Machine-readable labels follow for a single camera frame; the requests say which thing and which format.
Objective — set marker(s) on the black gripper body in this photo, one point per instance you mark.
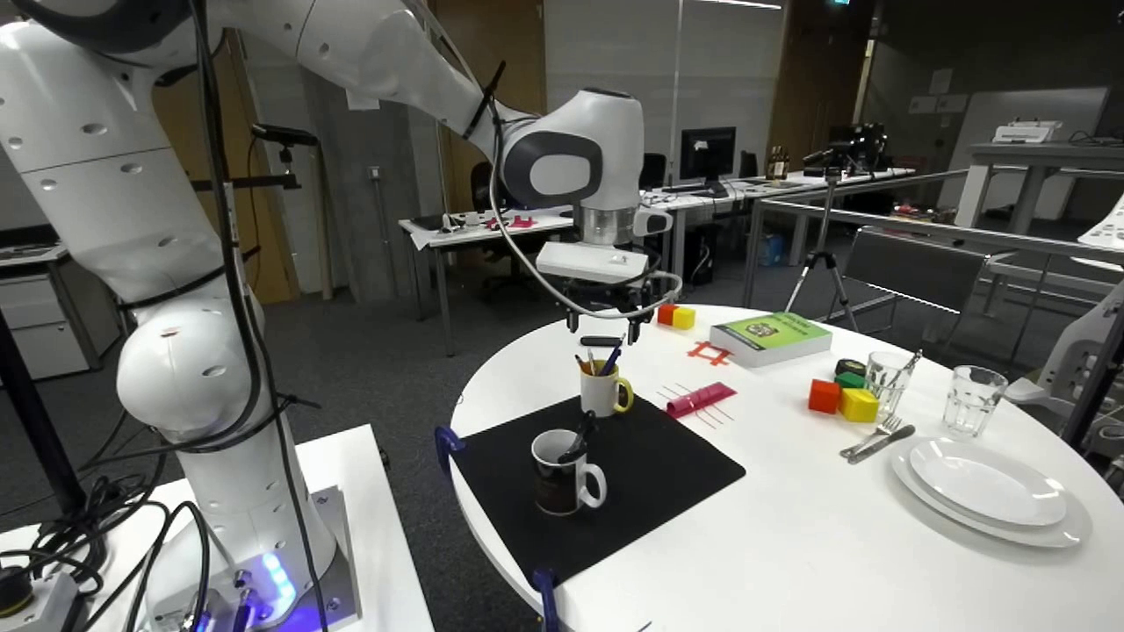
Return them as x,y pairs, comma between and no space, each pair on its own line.
608,278

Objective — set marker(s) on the black cup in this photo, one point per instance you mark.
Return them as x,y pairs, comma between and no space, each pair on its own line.
565,471

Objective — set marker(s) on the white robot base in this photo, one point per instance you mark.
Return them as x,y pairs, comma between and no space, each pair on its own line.
299,540

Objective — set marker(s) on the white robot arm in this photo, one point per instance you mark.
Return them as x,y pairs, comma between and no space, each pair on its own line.
85,139

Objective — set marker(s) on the black mat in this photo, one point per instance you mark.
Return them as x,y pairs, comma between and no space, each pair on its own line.
648,464

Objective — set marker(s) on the red cube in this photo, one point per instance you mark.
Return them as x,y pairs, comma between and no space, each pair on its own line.
666,314

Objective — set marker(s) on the white pen mug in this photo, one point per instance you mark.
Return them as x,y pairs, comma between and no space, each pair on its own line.
604,393

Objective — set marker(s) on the yellow cube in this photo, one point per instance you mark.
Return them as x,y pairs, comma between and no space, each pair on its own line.
682,316

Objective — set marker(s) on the green book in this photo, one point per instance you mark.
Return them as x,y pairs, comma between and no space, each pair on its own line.
769,337

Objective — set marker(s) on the orange block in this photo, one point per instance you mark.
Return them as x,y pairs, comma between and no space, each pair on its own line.
822,397

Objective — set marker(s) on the green block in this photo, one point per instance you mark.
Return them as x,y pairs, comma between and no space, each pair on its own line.
851,372

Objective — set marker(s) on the yellow block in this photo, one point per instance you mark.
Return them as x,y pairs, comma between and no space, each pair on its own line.
860,404

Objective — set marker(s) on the cutlery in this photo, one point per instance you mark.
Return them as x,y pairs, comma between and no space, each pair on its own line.
871,445

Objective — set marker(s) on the round white table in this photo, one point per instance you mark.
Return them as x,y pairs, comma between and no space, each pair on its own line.
809,543

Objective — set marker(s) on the drinking glass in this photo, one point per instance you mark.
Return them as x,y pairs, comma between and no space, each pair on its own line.
970,397

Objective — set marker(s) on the white plates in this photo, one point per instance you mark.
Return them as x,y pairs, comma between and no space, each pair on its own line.
993,494

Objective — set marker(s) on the orange plastic frame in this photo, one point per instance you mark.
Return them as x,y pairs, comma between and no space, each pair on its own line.
706,351

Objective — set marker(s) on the camera tripod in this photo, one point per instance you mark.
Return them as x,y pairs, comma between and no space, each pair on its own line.
835,162

